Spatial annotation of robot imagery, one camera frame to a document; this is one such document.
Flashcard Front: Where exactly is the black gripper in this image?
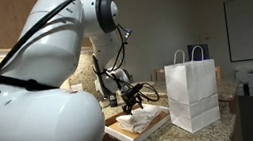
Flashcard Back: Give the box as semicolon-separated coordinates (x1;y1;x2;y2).
118;87;148;116

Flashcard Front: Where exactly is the shallow white cardboard box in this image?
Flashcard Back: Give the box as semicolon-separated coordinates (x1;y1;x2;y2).
101;99;175;141

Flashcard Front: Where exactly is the white paper bag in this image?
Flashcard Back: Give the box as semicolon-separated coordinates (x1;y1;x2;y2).
160;43;225;137

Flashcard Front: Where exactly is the wooden dining chair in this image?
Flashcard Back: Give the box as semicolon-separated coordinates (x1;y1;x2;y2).
149;68;166;84
214;65;224;82

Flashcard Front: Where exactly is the dark monitor with blue glow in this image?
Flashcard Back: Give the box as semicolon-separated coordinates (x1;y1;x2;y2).
186;41;211;63

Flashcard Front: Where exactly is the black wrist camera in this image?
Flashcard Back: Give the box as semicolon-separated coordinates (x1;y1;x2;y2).
128;82;146;94

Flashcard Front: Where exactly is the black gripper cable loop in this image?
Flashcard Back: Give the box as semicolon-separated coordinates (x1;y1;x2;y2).
137;81;161;105

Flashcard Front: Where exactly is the wide white wall outlet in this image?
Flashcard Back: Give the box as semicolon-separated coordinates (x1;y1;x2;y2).
70;82;85;94

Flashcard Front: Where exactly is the black cable strap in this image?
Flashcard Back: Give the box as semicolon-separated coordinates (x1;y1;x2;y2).
0;60;61;99

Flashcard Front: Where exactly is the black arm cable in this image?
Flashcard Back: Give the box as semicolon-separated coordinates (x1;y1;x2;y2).
0;0;141;100

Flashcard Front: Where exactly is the wooden wall cabinet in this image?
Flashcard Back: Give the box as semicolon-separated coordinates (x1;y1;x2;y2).
0;0;94;62

